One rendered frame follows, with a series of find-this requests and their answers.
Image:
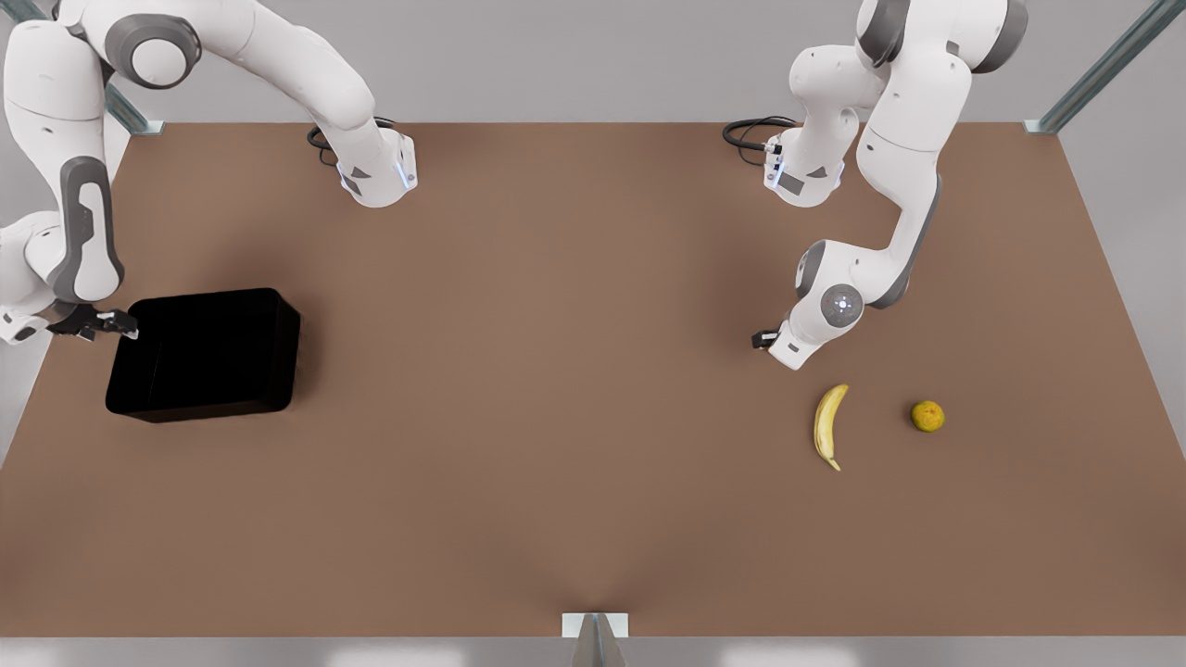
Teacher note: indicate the black storage box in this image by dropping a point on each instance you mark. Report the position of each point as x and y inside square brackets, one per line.
[208, 357]

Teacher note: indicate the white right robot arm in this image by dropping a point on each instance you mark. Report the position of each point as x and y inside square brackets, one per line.
[278, 74]

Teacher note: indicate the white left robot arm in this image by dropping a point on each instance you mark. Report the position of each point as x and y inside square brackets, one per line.
[913, 120]

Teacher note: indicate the yellow-green apple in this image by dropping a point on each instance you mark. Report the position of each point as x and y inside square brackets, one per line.
[927, 416]

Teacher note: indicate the yellow banana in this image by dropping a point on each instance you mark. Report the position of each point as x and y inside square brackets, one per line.
[827, 426]

